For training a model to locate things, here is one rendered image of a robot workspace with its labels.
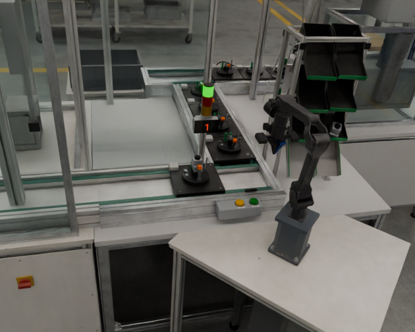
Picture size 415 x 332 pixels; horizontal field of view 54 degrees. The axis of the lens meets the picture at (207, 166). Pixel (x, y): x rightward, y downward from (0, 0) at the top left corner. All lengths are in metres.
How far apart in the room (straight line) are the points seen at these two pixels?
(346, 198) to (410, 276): 1.18
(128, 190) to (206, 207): 0.39
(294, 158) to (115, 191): 0.91
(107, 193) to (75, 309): 0.61
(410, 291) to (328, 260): 1.39
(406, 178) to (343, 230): 1.47
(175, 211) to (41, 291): 0.73
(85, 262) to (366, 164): 2.07
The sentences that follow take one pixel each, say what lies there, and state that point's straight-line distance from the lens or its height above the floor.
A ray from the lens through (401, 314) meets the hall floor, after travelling 3.06.
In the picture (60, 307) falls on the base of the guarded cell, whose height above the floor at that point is 0.42.
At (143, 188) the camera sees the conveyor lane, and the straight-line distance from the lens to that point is 2.05.
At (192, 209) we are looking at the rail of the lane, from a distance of 1.92.
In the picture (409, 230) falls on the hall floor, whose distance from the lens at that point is 3.73.
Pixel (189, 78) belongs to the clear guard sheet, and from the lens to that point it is 1.93.
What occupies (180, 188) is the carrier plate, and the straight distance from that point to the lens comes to 1.96.
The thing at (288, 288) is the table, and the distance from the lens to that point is 1.75.
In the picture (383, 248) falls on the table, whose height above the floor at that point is 0.86.
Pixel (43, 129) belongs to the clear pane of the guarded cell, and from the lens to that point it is 1.60.
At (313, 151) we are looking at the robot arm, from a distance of 1.55.
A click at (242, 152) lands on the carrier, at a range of 2.27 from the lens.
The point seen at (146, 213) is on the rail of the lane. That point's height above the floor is 0.92.
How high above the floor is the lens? 2.17
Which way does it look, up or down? 34 degrees down
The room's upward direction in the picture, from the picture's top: 5 degrees clockwise
